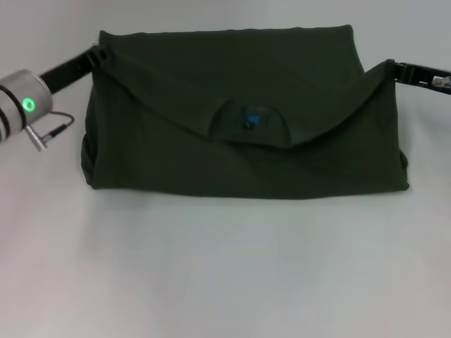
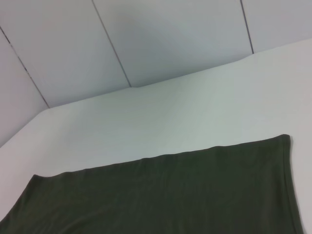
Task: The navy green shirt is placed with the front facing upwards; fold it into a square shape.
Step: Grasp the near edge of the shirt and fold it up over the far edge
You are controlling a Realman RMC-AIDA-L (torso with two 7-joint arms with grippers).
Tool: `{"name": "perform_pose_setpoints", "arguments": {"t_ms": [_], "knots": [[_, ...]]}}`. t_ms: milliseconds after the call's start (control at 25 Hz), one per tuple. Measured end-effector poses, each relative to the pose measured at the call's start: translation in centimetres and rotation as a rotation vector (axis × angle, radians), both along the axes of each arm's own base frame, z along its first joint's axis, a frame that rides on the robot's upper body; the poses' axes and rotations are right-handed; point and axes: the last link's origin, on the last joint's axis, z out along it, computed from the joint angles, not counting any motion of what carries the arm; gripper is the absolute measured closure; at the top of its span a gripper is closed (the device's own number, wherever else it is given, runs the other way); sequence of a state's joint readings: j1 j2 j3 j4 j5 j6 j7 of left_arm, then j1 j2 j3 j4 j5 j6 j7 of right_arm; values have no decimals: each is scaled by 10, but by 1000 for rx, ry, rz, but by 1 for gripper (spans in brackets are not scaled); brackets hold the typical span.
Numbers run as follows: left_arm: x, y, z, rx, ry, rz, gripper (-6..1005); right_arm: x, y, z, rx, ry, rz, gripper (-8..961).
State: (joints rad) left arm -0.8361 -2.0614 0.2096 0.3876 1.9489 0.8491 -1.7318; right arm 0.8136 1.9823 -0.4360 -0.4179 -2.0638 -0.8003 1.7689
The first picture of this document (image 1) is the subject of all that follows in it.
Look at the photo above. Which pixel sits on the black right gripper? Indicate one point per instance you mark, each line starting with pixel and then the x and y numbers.
pixel 423 76

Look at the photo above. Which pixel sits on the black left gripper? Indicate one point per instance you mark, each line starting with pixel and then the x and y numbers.
pixel 67 72

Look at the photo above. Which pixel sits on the dark green FREE t-shirt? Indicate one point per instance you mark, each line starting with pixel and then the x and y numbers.
pixel 246 158

